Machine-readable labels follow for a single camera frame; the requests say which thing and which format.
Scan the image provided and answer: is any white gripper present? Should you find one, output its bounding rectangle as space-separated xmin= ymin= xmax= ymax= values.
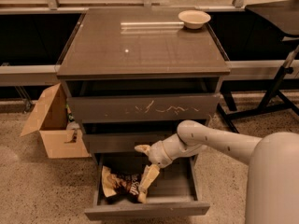
xmin=135 ymin=141 xmax=172 ymax=193

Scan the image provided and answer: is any brown chip bag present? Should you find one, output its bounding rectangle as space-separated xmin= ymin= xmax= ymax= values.
xmin=101 ymin=166 xmax=147 ymax=203

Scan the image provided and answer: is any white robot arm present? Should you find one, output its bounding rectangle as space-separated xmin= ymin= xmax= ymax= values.
xmin=135 ymin=120 xmax=299 ymax=224

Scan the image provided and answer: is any grey bottom drawer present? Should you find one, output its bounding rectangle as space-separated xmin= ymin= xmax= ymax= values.
xmin=85 ymin=152 xmax=209 ymax=220

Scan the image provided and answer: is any grey drawer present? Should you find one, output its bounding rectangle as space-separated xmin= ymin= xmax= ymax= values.
xmin=85 ymin=152 xmax=209 ymax=220
xmin=83 ymin=120 xmax=180 ymax=153
xmin=65 ymin=78 xmax=220 ymax=123

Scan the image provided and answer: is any grey middle drawer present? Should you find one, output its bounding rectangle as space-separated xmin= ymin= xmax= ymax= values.
xmin=83 ymin=120 xmax=180 ymax=153

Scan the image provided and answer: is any grey top drawer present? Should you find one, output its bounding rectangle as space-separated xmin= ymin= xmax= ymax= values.
xmin=65 ymin=78 xmax=220 ymax=123

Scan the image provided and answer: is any grey drawer cabinet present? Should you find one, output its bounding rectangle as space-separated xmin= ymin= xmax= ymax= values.
xmin=56 ymin=7 xmax=232 ymax=166

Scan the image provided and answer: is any green bottle in box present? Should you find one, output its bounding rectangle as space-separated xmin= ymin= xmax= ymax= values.
xmin=65 ymin=104 xmax=75 ymax=122

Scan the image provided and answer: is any open cardboard box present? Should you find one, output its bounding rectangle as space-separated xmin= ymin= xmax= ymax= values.
xmin=21 ymin=84 xmax=89 ymax=159

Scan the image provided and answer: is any white paper bowl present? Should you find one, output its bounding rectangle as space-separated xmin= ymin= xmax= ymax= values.
xmin=178 ymin=10 xmax=211 ymax=30

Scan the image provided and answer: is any black rolling side table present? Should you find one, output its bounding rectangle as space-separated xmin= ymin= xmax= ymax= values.
xmin=217 ymin=0 xmax=299 ymax=133

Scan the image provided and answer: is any metal window rail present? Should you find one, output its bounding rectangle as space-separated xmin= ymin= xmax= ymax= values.
xmin=0 ymin=59 xmax=299 ymax=87

